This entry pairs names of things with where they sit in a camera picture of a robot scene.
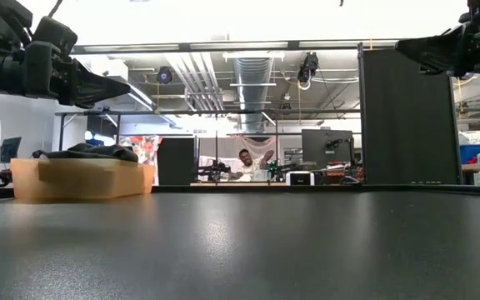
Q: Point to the grey hanging cloth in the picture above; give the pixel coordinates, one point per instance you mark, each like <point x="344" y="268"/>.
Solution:
<point x="223" y="146"/>

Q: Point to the floral cloth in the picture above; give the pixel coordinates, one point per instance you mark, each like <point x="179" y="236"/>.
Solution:
<point x="144" y="148"/>

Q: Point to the white box device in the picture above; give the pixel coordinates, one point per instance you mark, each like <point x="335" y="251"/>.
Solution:
<point x="300" y="178"/>

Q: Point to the black divider panel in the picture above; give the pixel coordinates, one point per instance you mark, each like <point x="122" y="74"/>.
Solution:
<point x="406" y="116"/>

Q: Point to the black ceiling camera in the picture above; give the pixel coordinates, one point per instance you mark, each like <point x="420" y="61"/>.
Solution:
<point x="164" y="75"/>

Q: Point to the orange plastic basket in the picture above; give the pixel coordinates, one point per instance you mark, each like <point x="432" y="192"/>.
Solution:
<point x="77" y="181"/>

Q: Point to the person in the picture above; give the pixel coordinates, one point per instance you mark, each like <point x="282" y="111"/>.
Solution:
<point x="246" y="160"/>

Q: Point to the black desk frame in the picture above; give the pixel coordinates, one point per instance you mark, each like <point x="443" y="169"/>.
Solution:
<point x="61" y="137"/>

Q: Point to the black hanging camera rig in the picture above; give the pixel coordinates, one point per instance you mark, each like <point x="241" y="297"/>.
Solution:
<point x="308" y="66"/>

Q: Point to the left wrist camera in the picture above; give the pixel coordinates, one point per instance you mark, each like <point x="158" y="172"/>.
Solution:
<point x="56" y="35"/>

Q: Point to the black tabletop robot arm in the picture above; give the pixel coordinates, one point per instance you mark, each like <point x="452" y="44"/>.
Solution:
<point x="215" y="168"/>

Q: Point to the blue storage bin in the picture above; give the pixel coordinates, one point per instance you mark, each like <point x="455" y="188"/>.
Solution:
<point x="467" y="152"/>

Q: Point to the black cabinet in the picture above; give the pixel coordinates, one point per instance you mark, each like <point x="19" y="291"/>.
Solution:
<point x="176" y="156"/>

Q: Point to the black table frame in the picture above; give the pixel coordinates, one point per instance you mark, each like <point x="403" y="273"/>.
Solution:
<point x="390" y="187"/>

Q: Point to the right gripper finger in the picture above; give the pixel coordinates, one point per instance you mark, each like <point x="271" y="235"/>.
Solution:
<point x="452" y="70"/>
<point x="440" y="48"/>

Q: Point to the black towel white tag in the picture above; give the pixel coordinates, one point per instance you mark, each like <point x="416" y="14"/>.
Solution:
<point x="94" y="152"/>

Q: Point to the silver ventilation duct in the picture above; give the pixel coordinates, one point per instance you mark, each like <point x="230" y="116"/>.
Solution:
<point x="252" y="75"/>

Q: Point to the small black monitor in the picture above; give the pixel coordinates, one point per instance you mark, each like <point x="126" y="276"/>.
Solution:
<point x="11" y="148"/>

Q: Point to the black computer monitor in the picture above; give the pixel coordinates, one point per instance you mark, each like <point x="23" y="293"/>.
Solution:
<point x="319" y="143"/>

